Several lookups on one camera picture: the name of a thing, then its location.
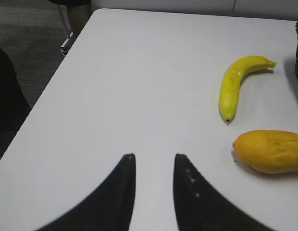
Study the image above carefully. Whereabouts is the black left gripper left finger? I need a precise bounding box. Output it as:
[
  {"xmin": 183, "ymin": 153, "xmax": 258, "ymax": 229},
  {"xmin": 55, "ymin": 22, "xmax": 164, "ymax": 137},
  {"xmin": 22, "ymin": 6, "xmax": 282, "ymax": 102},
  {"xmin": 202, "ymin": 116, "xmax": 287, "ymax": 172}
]
[{"xmin": 39, "ymin": 154, "xmax": 136, "ymax": 231}]

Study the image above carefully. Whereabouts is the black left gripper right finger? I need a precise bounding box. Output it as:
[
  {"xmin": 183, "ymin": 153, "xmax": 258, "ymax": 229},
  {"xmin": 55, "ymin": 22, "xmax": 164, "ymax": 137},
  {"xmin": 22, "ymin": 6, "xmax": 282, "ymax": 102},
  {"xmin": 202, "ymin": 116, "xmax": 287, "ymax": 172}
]
[{"xmin": 173, "ymin": 154, "xmax": 269, "ymax": 231}]

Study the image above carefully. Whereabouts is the orange-yellow mango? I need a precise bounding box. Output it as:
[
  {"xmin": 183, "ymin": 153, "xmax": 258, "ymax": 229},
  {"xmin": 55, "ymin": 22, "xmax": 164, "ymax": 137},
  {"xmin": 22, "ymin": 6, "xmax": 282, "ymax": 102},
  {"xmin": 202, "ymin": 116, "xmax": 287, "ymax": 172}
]
[{"xmin": 233, "ymin": 130, "xmax": 298, "ymax": 174}]

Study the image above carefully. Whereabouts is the yellow banana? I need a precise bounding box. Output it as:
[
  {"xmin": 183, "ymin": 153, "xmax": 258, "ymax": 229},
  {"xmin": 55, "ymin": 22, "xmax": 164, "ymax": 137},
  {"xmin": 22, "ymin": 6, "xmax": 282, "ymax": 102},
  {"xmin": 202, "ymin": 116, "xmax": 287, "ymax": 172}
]
[{"xmin": 218, "ymin": 55, "xmax": 276, "ymax": 124}]

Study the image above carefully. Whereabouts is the metal table leg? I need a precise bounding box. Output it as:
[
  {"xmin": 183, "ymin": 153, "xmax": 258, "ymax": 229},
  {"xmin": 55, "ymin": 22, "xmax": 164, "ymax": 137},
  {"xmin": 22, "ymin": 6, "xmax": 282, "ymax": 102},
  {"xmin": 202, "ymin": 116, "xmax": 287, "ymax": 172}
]
[{"xmin": 57, "ymin": 5, "xmax": 74, "ymax": 56}]

